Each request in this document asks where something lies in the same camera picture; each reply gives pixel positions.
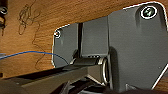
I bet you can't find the thin black cable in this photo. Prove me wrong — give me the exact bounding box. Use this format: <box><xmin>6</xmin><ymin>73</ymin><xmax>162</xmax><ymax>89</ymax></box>
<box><xmin>17</xmin><ymin>1</ymin><xmax>44</xmax><ymax>71</ymax></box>

